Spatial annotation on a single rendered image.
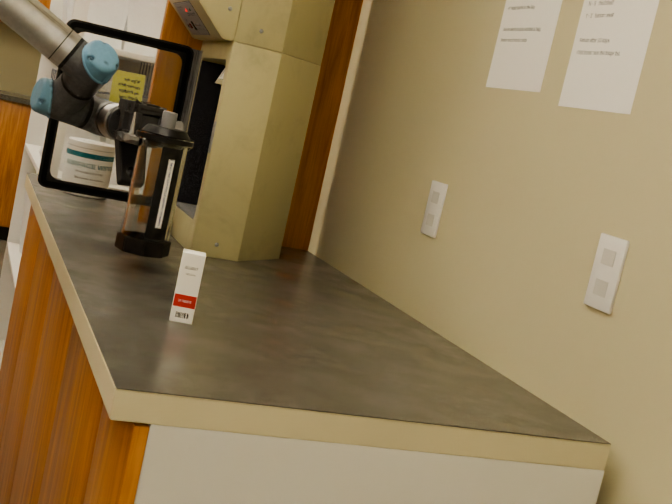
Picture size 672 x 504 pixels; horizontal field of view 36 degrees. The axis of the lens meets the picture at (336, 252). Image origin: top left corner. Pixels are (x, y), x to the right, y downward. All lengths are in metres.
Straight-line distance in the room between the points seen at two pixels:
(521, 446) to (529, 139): 0.65
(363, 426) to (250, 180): 1.06
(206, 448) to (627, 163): 0.78
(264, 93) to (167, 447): 1.17
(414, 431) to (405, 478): 0.06
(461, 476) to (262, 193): 1.10
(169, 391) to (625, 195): 0.76
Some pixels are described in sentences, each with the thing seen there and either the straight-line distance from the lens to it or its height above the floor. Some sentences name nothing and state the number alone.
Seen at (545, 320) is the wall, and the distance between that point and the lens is 1.75.
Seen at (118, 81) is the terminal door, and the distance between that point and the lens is 2.53.
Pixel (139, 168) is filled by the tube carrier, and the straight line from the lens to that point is 1.94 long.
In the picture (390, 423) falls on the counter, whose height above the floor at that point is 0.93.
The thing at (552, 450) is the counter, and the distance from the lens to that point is 1.48.
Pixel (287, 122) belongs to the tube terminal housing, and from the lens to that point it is 2.37.
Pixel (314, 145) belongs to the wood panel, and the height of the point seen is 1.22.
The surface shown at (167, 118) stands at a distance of 1.95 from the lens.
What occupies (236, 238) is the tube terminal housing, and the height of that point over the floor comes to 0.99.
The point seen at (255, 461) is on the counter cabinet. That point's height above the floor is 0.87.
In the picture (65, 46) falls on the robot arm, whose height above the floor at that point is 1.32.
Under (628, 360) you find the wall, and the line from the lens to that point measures 1.56.
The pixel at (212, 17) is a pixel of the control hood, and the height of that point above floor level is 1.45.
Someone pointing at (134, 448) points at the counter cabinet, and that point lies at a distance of 1.27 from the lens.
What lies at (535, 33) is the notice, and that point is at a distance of 1.96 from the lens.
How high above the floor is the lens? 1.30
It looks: 7 degrees down
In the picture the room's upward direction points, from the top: 13 degrees clockwise
